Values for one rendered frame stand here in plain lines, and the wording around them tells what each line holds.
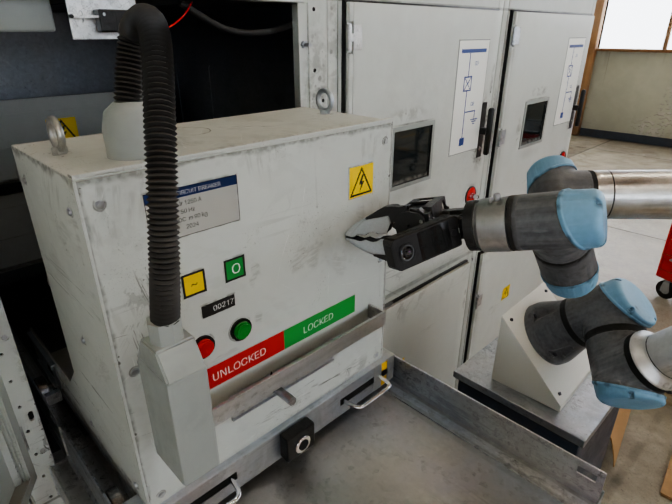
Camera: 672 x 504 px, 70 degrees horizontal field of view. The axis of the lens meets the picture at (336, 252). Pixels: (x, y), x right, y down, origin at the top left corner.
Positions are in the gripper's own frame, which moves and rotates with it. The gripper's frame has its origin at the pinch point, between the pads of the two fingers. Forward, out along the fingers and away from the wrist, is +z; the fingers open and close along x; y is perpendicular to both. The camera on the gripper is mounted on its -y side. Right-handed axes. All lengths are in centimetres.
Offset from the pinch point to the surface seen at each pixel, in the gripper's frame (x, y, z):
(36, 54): 51, 17, 95
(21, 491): -27, -40, 47
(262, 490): -35.3, -20.8, 13.9
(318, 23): 35.8, 25.9, 13.0
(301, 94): 23.7, 21.6, 17.8
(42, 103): 37, 7, 84
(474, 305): -62, 100, 17
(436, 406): -39.3, 11.1, -3.6
